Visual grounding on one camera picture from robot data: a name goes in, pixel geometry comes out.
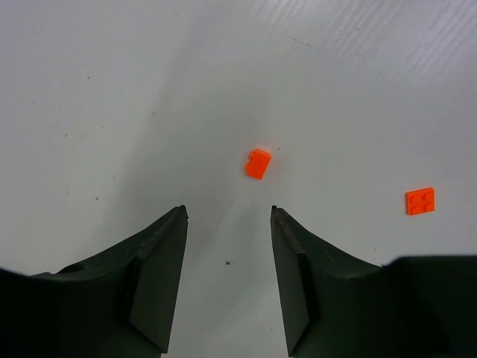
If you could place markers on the small orange lego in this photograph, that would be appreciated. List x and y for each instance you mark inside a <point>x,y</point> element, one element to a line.
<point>257,163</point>
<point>420,201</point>

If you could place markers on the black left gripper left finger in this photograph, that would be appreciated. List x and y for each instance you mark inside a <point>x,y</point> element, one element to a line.
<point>117,303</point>

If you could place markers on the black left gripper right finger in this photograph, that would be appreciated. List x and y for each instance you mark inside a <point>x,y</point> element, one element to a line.
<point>336,305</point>

